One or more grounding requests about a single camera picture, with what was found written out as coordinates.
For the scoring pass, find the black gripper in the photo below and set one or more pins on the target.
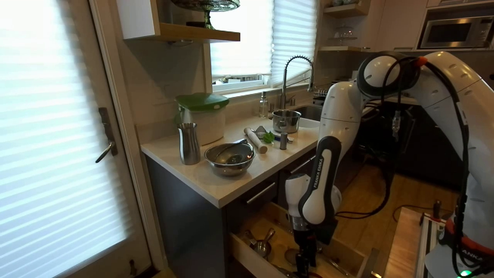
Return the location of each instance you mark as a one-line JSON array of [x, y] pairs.
[[307, 249]]

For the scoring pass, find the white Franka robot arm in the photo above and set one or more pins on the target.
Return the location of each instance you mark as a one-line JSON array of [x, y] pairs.
[[463, 128]]

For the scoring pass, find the open wooden drawer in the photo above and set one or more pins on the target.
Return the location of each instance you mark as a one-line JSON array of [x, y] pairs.
[[267, 263]]

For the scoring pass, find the stainless steel pot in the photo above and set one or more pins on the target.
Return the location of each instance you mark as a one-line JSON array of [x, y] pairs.
[[286, 122]]

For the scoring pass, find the metal measuring cups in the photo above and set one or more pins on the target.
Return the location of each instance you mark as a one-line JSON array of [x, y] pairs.
[[262, 244]]

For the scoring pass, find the wooden platform board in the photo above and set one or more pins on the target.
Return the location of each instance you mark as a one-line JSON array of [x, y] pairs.
[[403, 247]]

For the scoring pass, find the tall steel shaker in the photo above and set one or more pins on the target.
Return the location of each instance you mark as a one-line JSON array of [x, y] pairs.
[[283, 141]]

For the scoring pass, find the dark base cabinet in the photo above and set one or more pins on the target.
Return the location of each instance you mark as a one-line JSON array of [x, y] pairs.
[[190, 226]]

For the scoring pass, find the stainless steel bowl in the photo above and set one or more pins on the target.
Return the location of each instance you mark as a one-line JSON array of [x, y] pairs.
[[230, 158]]

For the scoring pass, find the green scrubber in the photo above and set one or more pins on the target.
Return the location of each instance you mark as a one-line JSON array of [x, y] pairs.
[[266, 136]]

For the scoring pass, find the clear soap bottle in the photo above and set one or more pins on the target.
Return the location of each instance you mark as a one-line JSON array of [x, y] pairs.
[[262, 105]]

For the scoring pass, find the dark background cabinet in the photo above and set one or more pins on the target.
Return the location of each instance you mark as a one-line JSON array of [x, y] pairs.
[[421, 149]]

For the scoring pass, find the stainless steel pitcher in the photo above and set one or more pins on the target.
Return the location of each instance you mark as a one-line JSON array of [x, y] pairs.
[[188, 144]]

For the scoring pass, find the white bin with green lid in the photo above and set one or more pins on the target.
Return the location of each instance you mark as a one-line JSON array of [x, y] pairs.
[[208, 121]]

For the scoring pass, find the tall chrome arc faucet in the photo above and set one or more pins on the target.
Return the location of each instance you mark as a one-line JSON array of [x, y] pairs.
[[284, 85]]

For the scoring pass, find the kitchen window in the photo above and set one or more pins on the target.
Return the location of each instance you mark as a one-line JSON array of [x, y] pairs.
[[256, 40]]

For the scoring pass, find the steel microwave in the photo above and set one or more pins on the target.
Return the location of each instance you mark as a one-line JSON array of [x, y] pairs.
[[455, 31]]

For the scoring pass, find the glass cake stand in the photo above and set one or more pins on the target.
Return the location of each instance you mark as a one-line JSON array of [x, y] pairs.
[[205, 5]]

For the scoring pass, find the door with white blinds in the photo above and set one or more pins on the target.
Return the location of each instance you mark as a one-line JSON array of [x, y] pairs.
[[56, 133]]

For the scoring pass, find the white upper cabinet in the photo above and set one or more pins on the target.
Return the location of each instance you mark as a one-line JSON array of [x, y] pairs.
[[136, 17]]

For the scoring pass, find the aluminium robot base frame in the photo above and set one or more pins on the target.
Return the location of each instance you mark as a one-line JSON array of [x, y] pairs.
[[437, 247]]

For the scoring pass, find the wall shelves with glasses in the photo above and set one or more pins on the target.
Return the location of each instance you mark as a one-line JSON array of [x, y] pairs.
[[343, 25]]

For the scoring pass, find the wooden wall shelf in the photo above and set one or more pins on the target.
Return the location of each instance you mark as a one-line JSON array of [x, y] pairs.
[[198, 33]]

